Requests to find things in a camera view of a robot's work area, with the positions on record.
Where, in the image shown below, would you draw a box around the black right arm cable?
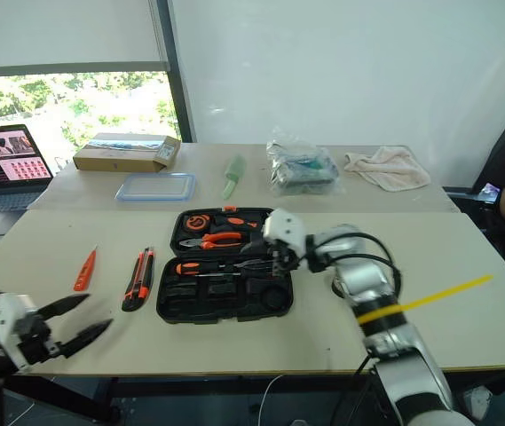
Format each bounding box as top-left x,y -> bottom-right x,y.
312,232 -> 405,426

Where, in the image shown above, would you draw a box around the white shoe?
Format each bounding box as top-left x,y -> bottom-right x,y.
459,384 -> 493,422

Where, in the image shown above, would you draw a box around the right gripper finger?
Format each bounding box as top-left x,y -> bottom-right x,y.
239,238 -> 276,256
249,261 -> 280,281

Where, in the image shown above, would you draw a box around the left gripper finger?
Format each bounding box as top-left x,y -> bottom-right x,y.
36,292 -> 91,320
59,318 -> 114,359

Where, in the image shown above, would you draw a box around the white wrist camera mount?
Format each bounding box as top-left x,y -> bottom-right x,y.
262,208 -> 308,264
0,291 -> 39,370

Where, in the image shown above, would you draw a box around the black pouch bag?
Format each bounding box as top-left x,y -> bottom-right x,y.
155,205 -> 296,326

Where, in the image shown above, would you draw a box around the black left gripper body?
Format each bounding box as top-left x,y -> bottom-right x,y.
12,309 -> 66,366

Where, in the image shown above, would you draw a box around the orange handled pliers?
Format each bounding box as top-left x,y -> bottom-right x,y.
179,231 -> 243,251

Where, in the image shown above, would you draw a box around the dark window frame post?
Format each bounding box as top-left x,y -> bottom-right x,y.
155,0 -> 196,144

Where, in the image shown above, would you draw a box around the white roller window blind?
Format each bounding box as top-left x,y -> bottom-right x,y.
0,0 -> 171,80

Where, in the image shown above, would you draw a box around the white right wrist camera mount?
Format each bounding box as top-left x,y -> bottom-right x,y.
262,208 -> 308,264

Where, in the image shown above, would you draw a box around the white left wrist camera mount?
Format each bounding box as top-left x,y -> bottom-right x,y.
0,291 -> 39,370

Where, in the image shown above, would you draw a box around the clear plastic bag with items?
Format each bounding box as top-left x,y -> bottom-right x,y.
265,127 -> 347,198

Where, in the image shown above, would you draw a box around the clear blue-rimmed container lid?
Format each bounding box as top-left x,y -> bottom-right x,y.
114,172 -> 197,203

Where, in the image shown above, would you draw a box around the black orange utility knife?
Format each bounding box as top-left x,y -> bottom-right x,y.
121,248 -> 156,312

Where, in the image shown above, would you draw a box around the orange black tape measure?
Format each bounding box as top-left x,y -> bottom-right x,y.
183,213 -> 211,233

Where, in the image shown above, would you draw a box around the open grey laptop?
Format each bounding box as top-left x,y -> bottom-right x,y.
0,123 -> 54,215

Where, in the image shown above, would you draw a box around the orange handled screwdriver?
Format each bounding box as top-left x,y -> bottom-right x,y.
173,261 -> 245,279

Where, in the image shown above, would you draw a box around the flat cardboard box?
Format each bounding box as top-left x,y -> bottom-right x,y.
72,132 -> 183,174

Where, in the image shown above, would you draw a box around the orange voltage tester pen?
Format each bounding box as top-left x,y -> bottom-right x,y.
73,245 -> 99,293

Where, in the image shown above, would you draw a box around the yellow zip tie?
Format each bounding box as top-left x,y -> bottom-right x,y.
357,274 -> 494,326

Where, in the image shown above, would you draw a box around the thin white cable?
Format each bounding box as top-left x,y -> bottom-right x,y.
259,374 -> 289,426

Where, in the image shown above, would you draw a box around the pale pink towel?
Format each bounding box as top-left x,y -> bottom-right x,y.
343,146 -> 432,193

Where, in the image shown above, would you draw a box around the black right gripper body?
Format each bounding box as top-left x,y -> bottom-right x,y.
271,241 -> 301,272

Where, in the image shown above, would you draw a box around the black orange handled tool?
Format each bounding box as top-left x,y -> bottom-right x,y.
210,215 -> 261,231

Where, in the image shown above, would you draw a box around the green sheathed knife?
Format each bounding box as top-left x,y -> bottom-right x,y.
221,153 -> 248,201

